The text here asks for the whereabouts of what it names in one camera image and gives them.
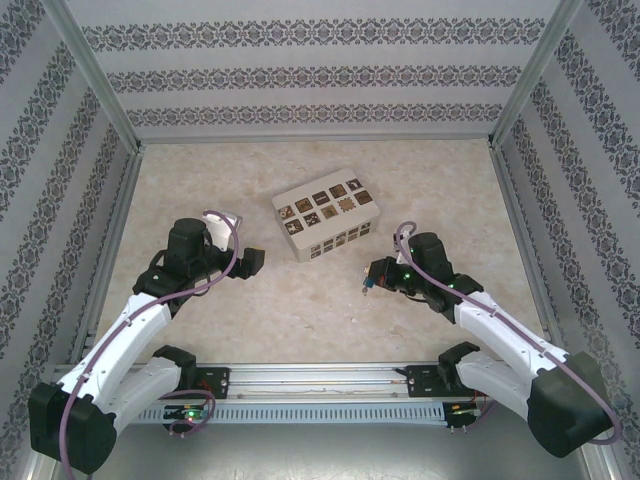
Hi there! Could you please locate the aluminium mounting rail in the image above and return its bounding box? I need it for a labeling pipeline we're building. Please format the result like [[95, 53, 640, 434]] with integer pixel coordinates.
[[52, 360, 501, 405]]

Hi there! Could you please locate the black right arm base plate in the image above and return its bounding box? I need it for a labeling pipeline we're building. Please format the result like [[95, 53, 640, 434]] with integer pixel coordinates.
[[405, 363, 482, 400]]

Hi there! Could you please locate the aluminium rear frame rail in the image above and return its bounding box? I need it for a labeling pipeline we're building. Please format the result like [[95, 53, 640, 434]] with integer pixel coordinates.
[[138, 135, 494, 148]]

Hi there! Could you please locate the small circuit board green light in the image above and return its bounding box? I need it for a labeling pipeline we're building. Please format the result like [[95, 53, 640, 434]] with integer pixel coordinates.
[[163, 407, 207, 422]]

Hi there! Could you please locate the aluminium frame corner post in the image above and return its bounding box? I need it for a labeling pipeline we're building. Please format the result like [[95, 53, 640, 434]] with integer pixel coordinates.
[[42, 0, 146, 156], [487, 0, 586, 149]]

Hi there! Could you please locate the grey slotted cable duct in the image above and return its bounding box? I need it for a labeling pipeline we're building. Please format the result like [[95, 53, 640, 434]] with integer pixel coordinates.
[[135, 403, 448, 427]]

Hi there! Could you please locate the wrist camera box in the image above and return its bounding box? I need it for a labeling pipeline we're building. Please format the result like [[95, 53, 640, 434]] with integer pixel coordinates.
[[202, 209, 244, 251], [393, 222, 416, 252]]

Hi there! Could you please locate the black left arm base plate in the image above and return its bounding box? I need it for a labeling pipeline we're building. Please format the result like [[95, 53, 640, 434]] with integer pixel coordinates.
[[193, 366, 232, 401]]

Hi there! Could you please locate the wooden box with picture tiles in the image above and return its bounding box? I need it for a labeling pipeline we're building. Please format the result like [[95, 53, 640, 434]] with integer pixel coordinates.
[[271, 168, 382, 264]]

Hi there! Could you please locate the grey sheet metal shelf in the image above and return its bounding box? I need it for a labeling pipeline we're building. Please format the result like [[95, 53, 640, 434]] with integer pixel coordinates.
[[29, 422, 619, 480]]

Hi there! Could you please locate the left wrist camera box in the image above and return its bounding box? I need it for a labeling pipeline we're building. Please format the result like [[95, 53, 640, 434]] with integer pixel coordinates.
[[202, 209, 244, 251]]

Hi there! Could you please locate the aluminium side frame rail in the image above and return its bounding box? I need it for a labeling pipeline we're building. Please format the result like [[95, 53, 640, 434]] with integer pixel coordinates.
[[67, 149, 146, 364], [488, 142, 571, 360]]

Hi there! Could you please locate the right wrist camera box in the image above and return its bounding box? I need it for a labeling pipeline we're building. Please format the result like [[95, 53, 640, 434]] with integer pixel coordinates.
[[393, 222, 416, 252]]

